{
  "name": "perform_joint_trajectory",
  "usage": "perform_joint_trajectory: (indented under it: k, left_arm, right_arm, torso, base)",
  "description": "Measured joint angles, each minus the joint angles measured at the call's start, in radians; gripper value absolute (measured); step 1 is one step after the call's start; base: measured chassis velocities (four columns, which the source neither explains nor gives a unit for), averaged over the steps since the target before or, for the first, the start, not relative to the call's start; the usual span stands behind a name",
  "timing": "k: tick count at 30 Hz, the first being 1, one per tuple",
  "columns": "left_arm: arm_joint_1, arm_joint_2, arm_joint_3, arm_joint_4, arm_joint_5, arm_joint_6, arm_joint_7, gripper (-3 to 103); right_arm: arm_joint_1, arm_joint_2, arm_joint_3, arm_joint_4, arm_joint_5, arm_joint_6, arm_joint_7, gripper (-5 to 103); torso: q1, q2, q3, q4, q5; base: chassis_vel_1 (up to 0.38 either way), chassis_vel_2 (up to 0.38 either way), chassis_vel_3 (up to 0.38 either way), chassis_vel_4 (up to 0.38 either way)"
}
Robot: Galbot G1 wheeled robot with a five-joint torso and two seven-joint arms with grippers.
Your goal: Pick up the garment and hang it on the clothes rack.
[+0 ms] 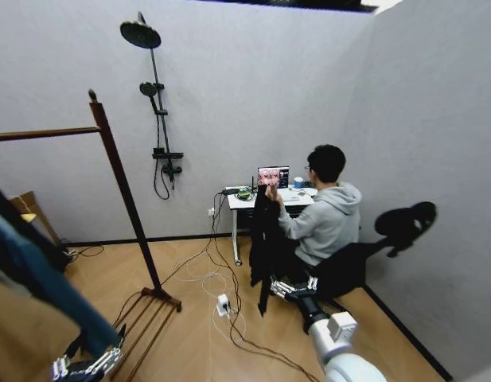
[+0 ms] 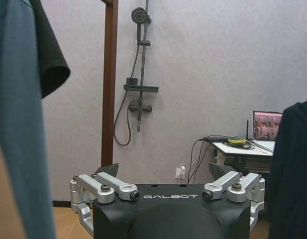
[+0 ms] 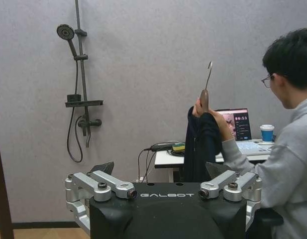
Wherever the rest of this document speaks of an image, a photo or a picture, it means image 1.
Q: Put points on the black office chair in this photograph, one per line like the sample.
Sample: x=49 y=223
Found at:
x=404 y=223

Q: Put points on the white desk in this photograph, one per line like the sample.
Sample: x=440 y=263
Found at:
x=239 y=203

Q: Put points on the blue and white cup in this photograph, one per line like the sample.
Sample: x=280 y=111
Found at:
x=298 y=182

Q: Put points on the dark power strip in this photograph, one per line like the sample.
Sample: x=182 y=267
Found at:
x=71 y=253

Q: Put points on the black hanging garment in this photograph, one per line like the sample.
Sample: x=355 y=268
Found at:
x=14 y=223

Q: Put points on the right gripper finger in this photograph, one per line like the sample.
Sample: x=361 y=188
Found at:
x=280 y=289
x=312 y=283

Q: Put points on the white power strip cube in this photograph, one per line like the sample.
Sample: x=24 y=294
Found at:
x=223 y=304

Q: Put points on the white paper sheets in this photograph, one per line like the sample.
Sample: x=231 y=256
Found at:
x=298 y=195

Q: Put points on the blue jeans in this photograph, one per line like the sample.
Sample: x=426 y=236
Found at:
x=50 y=278

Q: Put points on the black hand shower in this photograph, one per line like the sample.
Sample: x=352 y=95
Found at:
x=147 y=88

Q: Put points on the brown wooden clothes rack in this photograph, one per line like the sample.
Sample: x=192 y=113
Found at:
x=121 y=179

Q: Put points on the black shower riser with mixer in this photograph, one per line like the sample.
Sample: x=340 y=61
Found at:
x=168 y=155

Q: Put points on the black box with antenna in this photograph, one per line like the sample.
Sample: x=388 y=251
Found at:
x=229 y=191

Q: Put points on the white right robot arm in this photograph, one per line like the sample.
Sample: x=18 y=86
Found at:
x=342 y=358

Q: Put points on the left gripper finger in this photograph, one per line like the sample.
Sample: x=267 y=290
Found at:
x=60 y=367
x=107 y=360

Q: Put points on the green round object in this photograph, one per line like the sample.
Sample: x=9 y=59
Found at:
x=244 y=195

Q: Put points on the person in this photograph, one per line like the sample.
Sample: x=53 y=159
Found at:
x=328 y=223

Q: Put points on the laptop with lit screen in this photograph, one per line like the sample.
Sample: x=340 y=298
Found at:
x=273 y=177

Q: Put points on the black garment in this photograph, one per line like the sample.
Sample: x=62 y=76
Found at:
x=14 y=223
x=265 y=238

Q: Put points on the brown cardboard box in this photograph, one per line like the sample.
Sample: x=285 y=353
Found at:
x=30 y=203

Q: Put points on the black rain shower head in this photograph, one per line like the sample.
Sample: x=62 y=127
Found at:
x=139 y=33

